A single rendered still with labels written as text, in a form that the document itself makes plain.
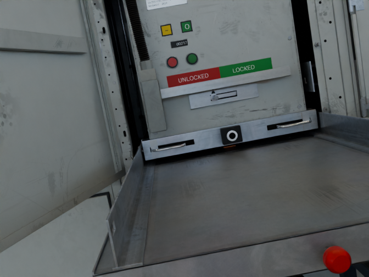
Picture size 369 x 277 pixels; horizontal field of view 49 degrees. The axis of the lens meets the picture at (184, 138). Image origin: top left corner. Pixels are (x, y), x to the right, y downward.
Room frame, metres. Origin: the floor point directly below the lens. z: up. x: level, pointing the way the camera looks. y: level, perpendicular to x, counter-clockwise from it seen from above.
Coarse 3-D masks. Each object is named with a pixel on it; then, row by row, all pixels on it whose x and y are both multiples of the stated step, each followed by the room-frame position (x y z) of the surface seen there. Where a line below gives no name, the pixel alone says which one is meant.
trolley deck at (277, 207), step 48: (288, 144) 1.16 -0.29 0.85; (336, 144) 1.04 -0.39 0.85; (192, 192) 0.82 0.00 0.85; (240, 192) 0.76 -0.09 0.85; (288, 192) 0.70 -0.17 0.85; (336, 192) 0.66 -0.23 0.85; (192, 240) 0.56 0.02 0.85; (240, 240) 0.53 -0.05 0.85; (288, 240) 0.51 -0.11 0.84; (336, 240) 0.51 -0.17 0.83
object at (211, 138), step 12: (252, 120) 1.23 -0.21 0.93; (264, 120) 1.23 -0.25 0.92; (276, 120) 1.23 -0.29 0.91; (288, 120) 1.23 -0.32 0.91; (300, 120) 1.23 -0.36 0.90; (312, 120) 1.23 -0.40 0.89; (192, 132) 1.22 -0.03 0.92; (204, 132) 1.22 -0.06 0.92; (216, 132) 1.22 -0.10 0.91; (252, 132) 1.22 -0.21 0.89; (264, 132) 1.23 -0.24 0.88; (276, 132) 1.23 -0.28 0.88; (288, 132) 1.23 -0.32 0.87; (144, 144) 1.22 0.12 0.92; (168, 144) 1.22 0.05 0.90; (180, 144) 1.22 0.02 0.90; (192, 144) 1.22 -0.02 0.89; (204, 144) 1.22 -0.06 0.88; (216, 144) 1.22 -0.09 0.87; (228, 144) 1.22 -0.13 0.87; (144, 156) 1.22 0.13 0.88; (168, 156) 1.22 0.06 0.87
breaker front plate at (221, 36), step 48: (144, 0) 1.23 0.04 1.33; (192, 0) 1.23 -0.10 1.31; (240, 0) 1.24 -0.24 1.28; (288, 0) 1.24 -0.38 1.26; (192, 48) 1.23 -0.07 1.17; (240, 48) 1.24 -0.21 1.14; (288, 48) 1.24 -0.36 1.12; (192, 96) 1.23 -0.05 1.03; (240, 96) 1.23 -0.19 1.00; (288, 96) 1.24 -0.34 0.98
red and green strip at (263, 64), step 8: (232, 64) 1.24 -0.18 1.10; (240, 64) 1.24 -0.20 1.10; (248, 64) 1.24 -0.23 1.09; (256, 64) 1.24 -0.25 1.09; (264, 64) 1.24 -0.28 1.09; (192, 72) 1.23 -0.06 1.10; (200, 72) 1.23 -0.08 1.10; (208, 72) 1.23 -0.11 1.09; (216, 72) 1.23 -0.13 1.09; (224, 72) 1.23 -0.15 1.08; (232, 72) 1.24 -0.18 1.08; (240, 72) 1.24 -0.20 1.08; (248, 72) 1.24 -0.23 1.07; (168, 80) 1.23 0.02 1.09; (176, 80) 1.23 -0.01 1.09; (184, 80) 1.23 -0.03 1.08; (192, 80) 1.23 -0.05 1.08; (200, 80) 1.23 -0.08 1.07
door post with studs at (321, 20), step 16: (320, 0) 1.20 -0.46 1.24; (320, 16) 1.20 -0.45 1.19; (320, 32) 1.20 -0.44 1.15; (320, 48) 1.21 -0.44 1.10; (336, 48) 1.20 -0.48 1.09; (320, 64) 1.20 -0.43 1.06; (336, 64) 1.20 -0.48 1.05; (320, 80) 1.20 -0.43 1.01; (336, 80) 1.20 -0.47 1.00; (320, 96) 1.20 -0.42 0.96; (336, 96) 1.20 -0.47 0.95; (336, 112) 1.20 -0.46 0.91
